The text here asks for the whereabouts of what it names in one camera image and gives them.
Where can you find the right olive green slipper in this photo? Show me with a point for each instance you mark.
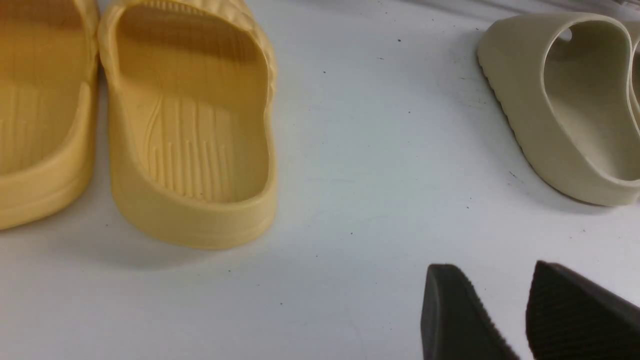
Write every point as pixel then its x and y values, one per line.
pixel 633 27

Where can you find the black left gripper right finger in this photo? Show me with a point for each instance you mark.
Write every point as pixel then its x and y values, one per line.
pixel 569 317

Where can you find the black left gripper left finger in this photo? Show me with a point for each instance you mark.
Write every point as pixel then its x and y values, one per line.
pixel 454 323

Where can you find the yellow slide slipper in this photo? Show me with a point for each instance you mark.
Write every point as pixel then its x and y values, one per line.
pixel 48 105
pixel 191 91

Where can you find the silver metal shoe rack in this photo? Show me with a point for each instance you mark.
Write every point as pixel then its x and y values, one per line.
pixel 486 8

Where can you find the right yellow slide slipper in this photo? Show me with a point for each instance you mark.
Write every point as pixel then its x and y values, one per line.
pixel 191 91

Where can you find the olive green slipper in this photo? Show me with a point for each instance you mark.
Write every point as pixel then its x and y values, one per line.
pixel 563 82
pixel 633 27

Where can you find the left olive green slipper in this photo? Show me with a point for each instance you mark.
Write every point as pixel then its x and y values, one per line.
pixel 563 82

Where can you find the left yellow slide slipper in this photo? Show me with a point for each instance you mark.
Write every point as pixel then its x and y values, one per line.
pixel 48 105

